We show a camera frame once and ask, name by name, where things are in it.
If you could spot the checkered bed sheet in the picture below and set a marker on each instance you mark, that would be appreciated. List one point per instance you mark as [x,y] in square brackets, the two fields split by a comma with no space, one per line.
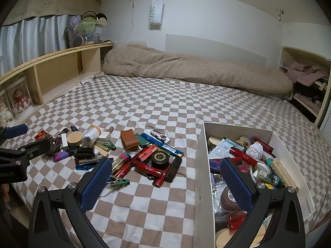
[168,108]

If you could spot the beige printed valance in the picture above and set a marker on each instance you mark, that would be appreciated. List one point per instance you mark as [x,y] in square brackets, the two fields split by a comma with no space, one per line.
[38,4]

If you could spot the wooden disc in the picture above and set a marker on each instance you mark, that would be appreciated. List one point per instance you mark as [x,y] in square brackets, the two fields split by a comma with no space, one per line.
[227,237]

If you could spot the purple pink gradient lighter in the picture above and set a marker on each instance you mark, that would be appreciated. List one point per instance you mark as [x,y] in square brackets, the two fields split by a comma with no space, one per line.
[60,156]

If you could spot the white black patterned lighter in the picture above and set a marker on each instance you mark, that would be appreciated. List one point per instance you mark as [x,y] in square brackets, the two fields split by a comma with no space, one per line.
[160,136]

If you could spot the white crinkled plastic bundle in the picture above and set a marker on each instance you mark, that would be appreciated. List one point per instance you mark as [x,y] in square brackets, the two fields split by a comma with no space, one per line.
[90,137]

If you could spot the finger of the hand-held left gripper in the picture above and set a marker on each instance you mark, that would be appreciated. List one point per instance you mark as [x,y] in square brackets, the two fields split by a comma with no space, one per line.
[16,131]
[36,147]

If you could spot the yellow transparent lighter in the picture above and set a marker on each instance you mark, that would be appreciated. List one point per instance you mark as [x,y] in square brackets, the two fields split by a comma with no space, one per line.
[119,164]

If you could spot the plain black long lighter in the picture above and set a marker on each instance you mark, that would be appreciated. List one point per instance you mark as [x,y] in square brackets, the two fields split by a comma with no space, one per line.
[82,156]

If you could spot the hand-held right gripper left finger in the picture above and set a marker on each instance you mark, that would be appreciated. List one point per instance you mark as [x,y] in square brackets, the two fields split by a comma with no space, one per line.
[94,186]

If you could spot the green packet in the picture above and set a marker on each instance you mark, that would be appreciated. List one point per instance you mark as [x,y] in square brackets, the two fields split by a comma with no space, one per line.
[270,178]

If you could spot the white wall panel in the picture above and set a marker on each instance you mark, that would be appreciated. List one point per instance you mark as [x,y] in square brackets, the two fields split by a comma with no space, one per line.
[214,49]

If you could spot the beige quilted blanket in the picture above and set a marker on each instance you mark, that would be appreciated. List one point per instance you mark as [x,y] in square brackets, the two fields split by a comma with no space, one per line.
[181,72]

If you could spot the small white block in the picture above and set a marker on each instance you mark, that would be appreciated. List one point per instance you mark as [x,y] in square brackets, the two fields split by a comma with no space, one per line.
[105,136]

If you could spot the brown leather case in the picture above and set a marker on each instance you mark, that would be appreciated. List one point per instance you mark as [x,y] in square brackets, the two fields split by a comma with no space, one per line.
[130,139]

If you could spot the red cigarette box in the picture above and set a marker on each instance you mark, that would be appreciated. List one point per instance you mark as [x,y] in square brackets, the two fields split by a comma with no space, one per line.
[42,135]

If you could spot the wooden sticks bundle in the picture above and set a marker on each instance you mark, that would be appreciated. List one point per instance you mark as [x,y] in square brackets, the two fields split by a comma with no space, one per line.
[284,174]

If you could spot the pink clothes pile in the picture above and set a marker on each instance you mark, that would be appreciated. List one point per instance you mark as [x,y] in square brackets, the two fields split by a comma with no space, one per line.
[302,73]

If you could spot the hanging white bag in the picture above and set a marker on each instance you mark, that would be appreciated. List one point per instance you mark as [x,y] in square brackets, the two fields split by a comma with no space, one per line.
[156,13]

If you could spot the white lace cloth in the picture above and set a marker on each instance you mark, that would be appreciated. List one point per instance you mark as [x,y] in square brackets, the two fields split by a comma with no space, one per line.
[254,151]

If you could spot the dark teal lighter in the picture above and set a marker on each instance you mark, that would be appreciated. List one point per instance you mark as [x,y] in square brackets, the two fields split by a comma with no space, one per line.
[144,138]

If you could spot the brown roll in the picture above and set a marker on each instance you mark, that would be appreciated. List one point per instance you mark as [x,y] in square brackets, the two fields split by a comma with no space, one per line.
[227,199]

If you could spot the round wooden lid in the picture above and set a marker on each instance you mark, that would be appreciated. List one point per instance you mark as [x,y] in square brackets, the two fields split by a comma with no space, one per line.
[75,139]

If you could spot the red doll in frame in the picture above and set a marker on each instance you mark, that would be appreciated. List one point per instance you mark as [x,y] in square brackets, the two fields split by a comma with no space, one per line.
[19,99]

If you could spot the silver lighter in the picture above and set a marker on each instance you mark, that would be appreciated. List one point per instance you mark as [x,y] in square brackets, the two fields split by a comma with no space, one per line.
[90,160]

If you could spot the red rectangular box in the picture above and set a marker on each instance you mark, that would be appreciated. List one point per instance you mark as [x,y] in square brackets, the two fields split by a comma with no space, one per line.
[263,144]

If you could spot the grey striped curtain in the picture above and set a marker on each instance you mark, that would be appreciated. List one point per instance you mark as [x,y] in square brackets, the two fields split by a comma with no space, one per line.
[33,41]

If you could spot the face mask packet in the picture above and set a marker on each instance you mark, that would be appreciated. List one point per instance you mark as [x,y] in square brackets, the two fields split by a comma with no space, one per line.
[221,148]

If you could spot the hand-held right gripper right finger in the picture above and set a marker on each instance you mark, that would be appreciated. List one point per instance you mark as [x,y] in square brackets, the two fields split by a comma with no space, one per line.
[238,186]

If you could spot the red lighter gold print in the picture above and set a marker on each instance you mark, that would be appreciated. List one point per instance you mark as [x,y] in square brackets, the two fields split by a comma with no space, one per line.
[144,168]

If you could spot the dark blue lighter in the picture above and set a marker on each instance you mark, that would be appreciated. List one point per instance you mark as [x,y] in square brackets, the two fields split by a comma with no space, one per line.
[74,128]

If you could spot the closet shelf unit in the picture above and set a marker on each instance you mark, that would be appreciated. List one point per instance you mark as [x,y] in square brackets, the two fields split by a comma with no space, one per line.
[307,56]

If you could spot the white shoe box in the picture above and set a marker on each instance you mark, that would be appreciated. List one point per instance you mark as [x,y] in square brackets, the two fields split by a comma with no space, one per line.
[204,186]

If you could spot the red long lighter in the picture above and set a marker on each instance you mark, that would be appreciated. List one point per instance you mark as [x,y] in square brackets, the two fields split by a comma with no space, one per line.
[163,177]
[243,155]
[124,170]

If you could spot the black round tin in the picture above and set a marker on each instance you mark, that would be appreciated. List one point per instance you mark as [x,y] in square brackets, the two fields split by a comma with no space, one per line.
[160,159]

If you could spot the green clip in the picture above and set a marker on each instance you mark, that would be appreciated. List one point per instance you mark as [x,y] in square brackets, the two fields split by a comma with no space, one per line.
[120,182]
[107,145]

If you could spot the dark maroon lighter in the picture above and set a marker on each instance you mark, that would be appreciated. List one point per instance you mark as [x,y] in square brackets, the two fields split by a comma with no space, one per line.
[173,169]

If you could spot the purple box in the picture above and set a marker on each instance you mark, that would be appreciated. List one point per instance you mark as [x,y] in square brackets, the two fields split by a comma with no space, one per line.
[214,166]

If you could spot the small white box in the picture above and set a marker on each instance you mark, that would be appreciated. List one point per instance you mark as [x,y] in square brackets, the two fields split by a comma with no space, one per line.
[64,140]

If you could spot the brown hair claw clip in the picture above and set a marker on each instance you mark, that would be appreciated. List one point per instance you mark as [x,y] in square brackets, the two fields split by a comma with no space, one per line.
[54,144]

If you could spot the red flat lighter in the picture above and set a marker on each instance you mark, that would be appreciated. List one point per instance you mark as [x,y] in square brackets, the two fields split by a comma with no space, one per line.
[143,153]

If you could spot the white round container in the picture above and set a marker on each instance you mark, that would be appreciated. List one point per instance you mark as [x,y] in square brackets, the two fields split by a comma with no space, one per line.
[261,170]

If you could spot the wooden headboard shelf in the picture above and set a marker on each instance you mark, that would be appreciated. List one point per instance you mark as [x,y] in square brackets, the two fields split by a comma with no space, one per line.
[57,69]

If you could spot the black lighter white characters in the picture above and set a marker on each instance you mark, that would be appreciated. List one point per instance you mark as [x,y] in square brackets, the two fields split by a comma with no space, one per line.
[85,149]

